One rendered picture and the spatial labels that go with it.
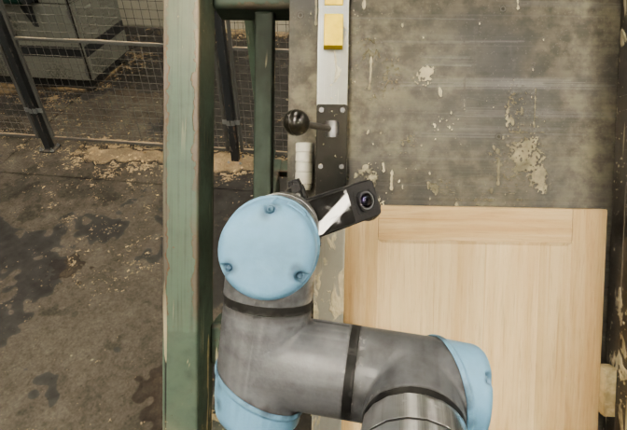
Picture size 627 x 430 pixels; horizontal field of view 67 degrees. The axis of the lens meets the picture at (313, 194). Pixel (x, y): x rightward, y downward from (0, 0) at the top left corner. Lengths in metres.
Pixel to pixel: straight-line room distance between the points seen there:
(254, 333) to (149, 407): 1.83
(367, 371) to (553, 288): 0.57
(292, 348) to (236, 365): 0.05
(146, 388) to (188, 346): 1.41
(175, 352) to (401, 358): 0.53
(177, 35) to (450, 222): 0.54
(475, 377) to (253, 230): 0.20
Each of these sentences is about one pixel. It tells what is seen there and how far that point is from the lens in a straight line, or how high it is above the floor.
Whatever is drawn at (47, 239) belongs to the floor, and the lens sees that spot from 3.10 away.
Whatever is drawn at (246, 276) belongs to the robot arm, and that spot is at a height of 1.60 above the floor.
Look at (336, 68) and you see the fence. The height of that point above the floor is 1.55.
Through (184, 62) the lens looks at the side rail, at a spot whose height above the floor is 1.56.
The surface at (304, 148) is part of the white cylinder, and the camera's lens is 0.79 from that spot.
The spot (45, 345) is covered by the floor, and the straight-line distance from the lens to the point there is 2.56.
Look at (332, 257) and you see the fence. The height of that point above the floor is 1.29.
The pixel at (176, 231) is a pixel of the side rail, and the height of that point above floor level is 1.33.
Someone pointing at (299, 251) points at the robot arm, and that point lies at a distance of 0.34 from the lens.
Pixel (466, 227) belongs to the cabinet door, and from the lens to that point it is 0.83.
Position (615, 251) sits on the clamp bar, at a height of 1.29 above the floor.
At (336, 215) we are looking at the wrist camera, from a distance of 0.54.
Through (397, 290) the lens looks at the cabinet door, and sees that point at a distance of 0.83.
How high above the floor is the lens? 1.85
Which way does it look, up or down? 38 degrees down
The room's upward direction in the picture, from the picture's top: straight up
